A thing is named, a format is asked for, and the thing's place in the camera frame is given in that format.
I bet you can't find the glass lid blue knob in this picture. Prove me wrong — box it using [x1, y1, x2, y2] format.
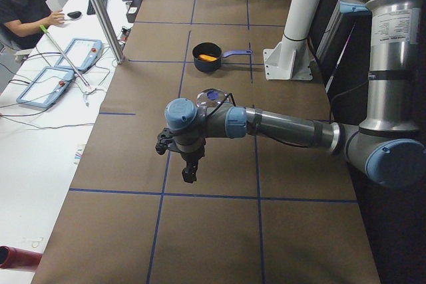
[196, 88, 226, 108]

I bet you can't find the yellow corn cob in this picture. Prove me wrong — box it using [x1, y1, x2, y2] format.
[198, 54, 218, 63]

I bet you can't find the aluminium frame post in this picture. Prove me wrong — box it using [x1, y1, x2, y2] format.
[90, 0, 124, 65]

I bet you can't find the small black power box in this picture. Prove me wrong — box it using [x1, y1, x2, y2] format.
[126, 0, 142, 23]

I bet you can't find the near blue teach pendant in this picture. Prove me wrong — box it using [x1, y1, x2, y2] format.
[16, 67, 74, 109]

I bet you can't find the white support pole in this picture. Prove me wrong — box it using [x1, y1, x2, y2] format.
[282, 0, 320, 43]

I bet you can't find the red cylinder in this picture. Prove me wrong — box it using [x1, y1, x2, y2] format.
[1, 246, 43, 272]

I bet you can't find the dark pot blue handle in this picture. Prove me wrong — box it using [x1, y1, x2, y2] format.
[192, 42, 253, 73]

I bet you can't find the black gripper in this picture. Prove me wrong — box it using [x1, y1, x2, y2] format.
[179, 142, 205, 184]

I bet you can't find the colourful printed card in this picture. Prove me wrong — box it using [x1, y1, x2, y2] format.
[73, 144, 86, 165]

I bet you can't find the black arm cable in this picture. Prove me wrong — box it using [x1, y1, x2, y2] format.
[208, 92, 238, 120]

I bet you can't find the blue teach pendant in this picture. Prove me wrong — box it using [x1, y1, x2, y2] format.
[65, 38, 103, 74]
[16, 67, 74, 109]

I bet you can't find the metal rod green tip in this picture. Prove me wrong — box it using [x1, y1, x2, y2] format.
[39, 25, 91, 88]

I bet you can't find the black computer mouse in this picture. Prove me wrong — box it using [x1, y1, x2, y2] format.
[67, 11, 82, 20]

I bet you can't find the white mounting bracket plate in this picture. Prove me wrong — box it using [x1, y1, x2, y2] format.
[263, 38, 313, 81]

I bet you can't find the far blue teach pendant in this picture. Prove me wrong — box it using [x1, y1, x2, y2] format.
[65, 38, 103, 74]

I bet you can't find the pendant cable on desk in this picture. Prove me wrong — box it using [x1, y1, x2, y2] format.
[0, 43, 116, 131]

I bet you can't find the person's hand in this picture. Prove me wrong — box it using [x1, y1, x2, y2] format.
[46, 11, 65, 26]

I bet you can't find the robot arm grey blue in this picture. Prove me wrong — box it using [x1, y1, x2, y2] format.
[156, 0, 425, 188]

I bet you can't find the person in black shirt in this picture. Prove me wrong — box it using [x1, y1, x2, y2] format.
[1, 0, 52, 49]

